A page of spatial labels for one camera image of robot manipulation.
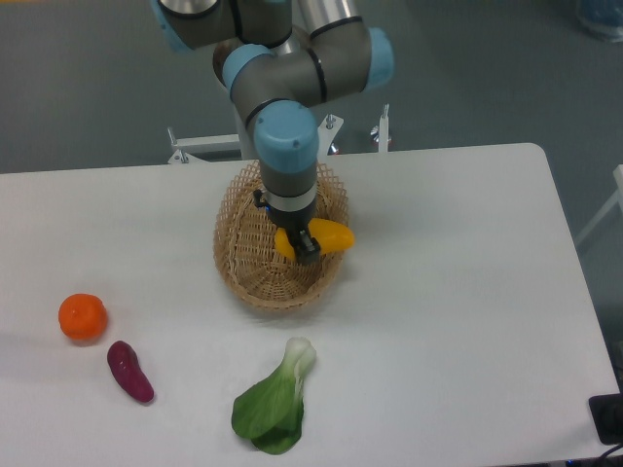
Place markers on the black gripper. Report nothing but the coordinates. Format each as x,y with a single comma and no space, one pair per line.
293,215

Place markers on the yellow mango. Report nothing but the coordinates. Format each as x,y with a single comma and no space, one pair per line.
332,237

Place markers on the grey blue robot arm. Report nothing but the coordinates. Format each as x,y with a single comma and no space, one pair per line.
273,89

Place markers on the woven wicker basket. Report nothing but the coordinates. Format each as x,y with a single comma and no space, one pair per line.
245,255

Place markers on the green bok choy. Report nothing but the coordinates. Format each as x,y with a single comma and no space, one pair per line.
270,413

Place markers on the purple sweet potato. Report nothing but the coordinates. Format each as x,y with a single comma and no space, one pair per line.
126,371

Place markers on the orange tangerine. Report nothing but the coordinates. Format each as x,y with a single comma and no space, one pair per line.
82,317

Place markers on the black device at table edge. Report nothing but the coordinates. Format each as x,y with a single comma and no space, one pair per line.
606,411

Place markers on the blue bag in background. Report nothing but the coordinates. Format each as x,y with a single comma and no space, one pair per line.
601,18

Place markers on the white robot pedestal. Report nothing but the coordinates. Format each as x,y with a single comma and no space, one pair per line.
186,150

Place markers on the white frame at right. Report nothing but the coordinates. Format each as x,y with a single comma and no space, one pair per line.
599,220

